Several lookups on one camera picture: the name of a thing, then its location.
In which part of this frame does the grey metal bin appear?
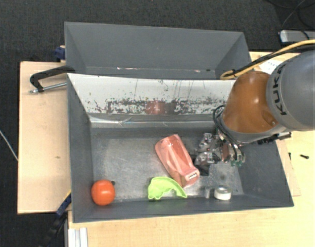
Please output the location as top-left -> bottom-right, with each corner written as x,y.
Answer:
64,21 -> 294,223

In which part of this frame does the white tape roll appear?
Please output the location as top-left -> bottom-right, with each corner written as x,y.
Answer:
214,185 -> 232,201

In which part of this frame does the pale wood flat board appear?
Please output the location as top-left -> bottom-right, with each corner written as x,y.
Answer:
17,61 -> 72,215

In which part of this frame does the orange toy tomato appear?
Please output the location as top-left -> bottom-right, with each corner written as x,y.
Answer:
90,179 -> 116,206

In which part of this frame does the pink plastic bottle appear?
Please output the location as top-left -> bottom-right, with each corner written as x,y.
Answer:
154,134 -> 200,189

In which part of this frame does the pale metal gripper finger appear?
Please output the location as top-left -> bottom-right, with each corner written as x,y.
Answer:
194,152 -> 221,166
198,132 -> 220,151

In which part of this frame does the light green plastic scoop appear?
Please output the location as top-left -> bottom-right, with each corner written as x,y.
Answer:
147,176 -> 188,200

